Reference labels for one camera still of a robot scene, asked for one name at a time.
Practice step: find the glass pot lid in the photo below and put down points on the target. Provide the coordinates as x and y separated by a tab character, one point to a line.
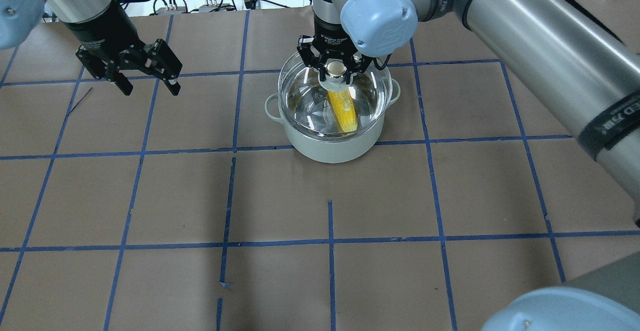
303	103

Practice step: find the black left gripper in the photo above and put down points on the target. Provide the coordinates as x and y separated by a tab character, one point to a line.
106	34

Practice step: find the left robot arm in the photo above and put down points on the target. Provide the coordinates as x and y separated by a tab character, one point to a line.
20	17

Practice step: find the pale green cooking pot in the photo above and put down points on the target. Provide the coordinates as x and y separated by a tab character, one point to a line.
322	151

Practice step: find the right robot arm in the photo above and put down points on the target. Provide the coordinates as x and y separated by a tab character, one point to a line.
570	61

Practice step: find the yellow corn cob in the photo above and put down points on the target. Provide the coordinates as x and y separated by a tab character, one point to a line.
344	111

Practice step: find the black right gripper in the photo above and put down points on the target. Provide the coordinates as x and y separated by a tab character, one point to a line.
327	42

